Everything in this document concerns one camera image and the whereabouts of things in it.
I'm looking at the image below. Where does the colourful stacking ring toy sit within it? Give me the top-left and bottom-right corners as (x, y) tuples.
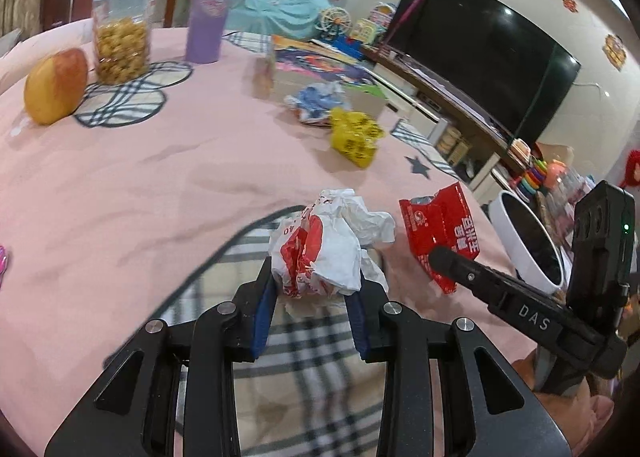
(510, 137), (566, 198)

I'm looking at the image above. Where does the red gold wall ornament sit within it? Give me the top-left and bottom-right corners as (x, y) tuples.
(602, 34), (628, 70)

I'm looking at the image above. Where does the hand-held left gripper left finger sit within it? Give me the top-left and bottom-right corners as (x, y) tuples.
(44, 257), (279, 457)

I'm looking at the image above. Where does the clear plastic snack jar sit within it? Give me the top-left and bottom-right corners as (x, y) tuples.
(90, 0), (162, 86)

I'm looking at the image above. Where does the toy ferris wheel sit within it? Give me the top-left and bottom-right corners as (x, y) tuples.
(315, 7), (361, 50)

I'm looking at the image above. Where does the pink printed blanket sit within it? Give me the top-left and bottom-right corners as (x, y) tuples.
(0, 17), (566, 457)

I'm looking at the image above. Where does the person's right hand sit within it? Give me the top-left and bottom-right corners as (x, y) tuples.
(512, 354), (616, 443)

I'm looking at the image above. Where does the white bin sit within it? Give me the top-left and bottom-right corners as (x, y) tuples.
(487, 190), (568, 295)

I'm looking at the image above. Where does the colourful puzzle box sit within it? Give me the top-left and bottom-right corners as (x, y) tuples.
(270, 34), (381, 93)

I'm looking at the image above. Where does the yellow snack wrapper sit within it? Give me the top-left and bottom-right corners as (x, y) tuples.
(329, 107), (386, 170)

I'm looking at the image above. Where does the blue snack wrapper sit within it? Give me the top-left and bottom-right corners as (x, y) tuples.
(284, 81), (348, 125)

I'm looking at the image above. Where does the black television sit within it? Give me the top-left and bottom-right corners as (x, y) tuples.
(382, 0), (582, 140)

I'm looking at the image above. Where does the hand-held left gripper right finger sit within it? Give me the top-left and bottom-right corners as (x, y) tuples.
(344, 279), (573, 457)

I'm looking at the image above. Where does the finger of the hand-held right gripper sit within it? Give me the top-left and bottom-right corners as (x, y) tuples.
(429, 245), (521, 306)

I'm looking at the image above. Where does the purple tumbler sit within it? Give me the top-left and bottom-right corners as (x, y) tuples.
(185, 0), (242, 64)

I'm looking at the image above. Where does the apple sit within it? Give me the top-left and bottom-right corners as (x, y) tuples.
(24, 48), (90, 126)

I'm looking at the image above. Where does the tv cabinet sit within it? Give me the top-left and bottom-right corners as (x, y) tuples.
(360, 44), (531, 193)

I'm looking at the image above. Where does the teal cloth cover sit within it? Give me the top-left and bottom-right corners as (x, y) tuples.
(220, 0), (331, 38)

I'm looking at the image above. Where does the red snack packet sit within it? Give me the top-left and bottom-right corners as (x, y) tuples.
(398, 182), (482, 295)

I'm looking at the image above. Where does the colourful toy house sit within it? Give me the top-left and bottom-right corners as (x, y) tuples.
(350, 17), (381, 43)

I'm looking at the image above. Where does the cardboard box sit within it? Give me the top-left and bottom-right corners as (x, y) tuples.
(251, 54), (387, 125)

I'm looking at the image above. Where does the pink stick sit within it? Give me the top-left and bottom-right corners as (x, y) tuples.
(385, 0), (441, 45)

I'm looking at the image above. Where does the white red plastic bag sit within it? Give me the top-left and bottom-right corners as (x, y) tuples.
(268, 188), (397, 299)

